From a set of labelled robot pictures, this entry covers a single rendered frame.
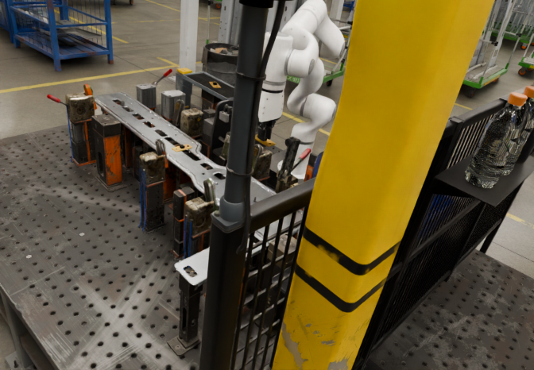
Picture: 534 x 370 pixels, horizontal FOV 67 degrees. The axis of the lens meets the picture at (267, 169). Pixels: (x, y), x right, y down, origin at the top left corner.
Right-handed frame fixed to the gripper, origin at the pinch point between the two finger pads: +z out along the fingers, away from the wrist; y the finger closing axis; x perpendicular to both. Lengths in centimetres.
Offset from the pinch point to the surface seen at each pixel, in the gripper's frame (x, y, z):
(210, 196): -4.1, 16.9, 21.3
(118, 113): -91, 7, 27
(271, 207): 57, 58, -27
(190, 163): -34.0, 4.2, 27.3
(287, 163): -0.4, -15.0, 16.1
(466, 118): 57, -1, -27
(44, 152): -124, 32, 57
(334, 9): -391, -558, 37
